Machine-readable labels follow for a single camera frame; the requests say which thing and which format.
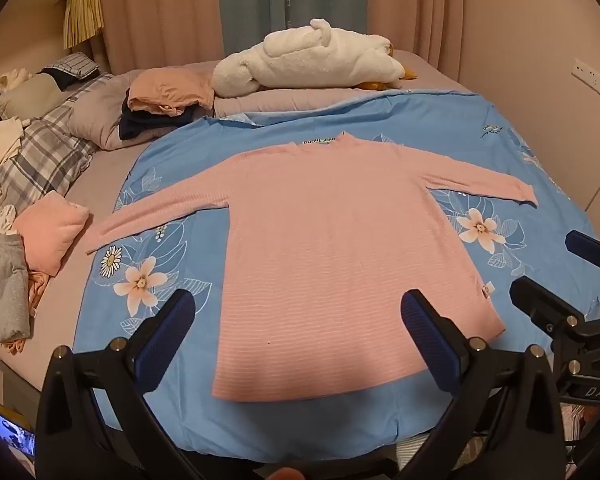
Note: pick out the pink striped sweater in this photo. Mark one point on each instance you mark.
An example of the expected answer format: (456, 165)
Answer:
(330, 235)

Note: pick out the person's left hand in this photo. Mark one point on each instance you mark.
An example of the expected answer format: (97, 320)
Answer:
(283, 474)

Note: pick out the white plush goose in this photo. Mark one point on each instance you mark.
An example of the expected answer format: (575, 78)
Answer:
(305, 60)

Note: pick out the striped pillow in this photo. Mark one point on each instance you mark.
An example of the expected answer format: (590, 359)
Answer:
(75, 64)

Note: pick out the orange cloth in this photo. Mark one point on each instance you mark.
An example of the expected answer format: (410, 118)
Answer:
(36, 287)

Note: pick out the pink curtain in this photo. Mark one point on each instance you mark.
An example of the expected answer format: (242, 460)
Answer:
(160, 10)
(440, 10)

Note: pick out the folded pink clothes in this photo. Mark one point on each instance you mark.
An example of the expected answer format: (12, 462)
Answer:
(170, 87)

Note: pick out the folded navy clothes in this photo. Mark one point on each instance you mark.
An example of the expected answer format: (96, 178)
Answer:
(130, 127)

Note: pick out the small white plush toy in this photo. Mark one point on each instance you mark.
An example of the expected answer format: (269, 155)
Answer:
(10, 77)

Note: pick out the blue floral blanket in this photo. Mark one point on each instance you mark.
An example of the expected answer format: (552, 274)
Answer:
(280, 430)

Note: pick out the plaid duvet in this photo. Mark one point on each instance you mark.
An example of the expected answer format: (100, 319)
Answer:
(35, 160)

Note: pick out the pinkish grey pillow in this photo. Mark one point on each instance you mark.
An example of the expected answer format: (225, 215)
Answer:
(280, 100)

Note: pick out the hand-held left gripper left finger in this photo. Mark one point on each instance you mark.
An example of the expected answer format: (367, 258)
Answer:
(167, 332)

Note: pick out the lit phone screen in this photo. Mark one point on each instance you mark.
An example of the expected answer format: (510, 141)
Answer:
(10, 435)

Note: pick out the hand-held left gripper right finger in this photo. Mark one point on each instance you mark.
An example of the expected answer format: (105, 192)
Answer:
(427, 340)

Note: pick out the white wall socket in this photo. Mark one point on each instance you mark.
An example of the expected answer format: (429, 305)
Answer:
(592, 77)

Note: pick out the dark cloth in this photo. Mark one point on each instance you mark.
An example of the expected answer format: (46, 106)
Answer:
(62, 79)

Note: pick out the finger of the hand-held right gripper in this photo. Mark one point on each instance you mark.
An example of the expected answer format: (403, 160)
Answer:
(535, 297)
(587, 250)

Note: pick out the pale green pillow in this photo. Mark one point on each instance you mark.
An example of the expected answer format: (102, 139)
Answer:
(27, 97)

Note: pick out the folded pink garment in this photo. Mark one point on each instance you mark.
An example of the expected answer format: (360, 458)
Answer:
(50, 230)

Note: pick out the yellow fringed hanging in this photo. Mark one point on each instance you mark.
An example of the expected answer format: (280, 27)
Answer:
(82, 15)

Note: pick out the grey garment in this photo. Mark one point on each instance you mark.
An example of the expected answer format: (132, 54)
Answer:
(5, 285)

